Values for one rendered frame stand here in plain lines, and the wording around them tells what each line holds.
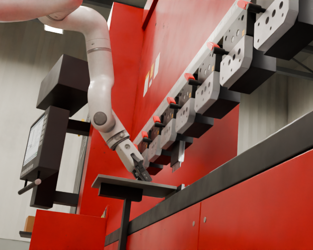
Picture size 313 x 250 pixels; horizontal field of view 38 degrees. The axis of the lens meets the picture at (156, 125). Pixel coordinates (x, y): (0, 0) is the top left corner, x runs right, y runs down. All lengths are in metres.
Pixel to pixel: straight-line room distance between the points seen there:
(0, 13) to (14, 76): 7.73
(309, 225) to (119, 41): 2.32
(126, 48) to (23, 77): 6.57
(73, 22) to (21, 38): 7.89
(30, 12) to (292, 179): 1.16
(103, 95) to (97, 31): 0.26
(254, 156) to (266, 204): 0.08
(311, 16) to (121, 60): 1.85
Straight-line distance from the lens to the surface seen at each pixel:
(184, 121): 1.46
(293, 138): 0.58
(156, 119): 1.74
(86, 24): 1.68
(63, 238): 1.05
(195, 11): 1.65
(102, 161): 2.46
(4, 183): 8.58
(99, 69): 1.64
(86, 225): 1.06
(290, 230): 0.55
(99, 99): 1.54
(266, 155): 0.63
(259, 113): 10.01
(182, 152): 1.60
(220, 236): 0.75
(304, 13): 0.95
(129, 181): 1.48
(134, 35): 2.79
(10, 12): 1.51
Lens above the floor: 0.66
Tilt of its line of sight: 20 degrees up
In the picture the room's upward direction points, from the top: 6 degrees clockwise
